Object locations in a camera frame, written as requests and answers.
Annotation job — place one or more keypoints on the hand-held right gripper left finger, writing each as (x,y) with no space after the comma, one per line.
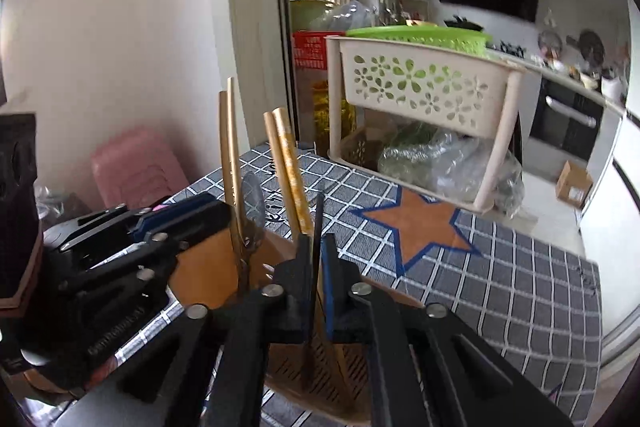
(290,307)

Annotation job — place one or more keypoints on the cardboard box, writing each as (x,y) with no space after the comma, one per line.
(574,184)

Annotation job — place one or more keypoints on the yellow bag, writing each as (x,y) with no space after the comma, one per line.
(332,112)

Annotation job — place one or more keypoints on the white refrigerator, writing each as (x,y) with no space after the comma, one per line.
(610,217)

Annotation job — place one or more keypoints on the black built-in oven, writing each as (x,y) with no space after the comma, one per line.
(565,122)

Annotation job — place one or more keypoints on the beige plastic utensil holder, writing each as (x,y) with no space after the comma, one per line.
(205,267)

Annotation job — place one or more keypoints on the metal spoon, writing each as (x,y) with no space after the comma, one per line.
(252,207)

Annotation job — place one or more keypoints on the grey checked star tablecloth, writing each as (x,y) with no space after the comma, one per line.
(500,282)

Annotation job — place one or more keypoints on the red plastic basket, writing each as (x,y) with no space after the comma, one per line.
(310,52)

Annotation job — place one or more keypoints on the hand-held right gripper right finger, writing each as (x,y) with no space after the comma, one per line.
(330,297)

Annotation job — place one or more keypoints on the stacked pink plastic stools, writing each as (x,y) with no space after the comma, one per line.
(135,167)

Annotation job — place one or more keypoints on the cream flower-cutout storage rack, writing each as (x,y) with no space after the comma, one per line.
(334,107)

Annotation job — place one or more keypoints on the green plastic basket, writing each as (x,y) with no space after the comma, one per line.
(415,38)

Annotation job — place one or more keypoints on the clear plastic bags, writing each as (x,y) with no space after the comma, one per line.
(450,167)

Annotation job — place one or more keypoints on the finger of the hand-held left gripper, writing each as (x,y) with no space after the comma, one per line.
(175,214)
(130,272)

